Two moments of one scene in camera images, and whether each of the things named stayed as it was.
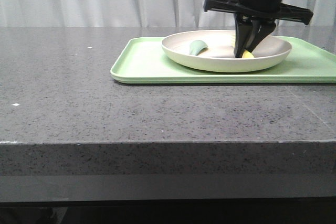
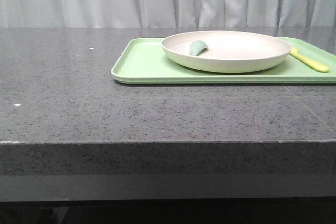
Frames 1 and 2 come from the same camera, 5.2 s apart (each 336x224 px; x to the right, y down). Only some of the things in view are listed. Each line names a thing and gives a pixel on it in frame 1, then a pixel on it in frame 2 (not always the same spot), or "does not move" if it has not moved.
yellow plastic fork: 247,54 -> 311,63
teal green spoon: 196,46 does not move
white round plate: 219,55 does not move
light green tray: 311,60 does not move
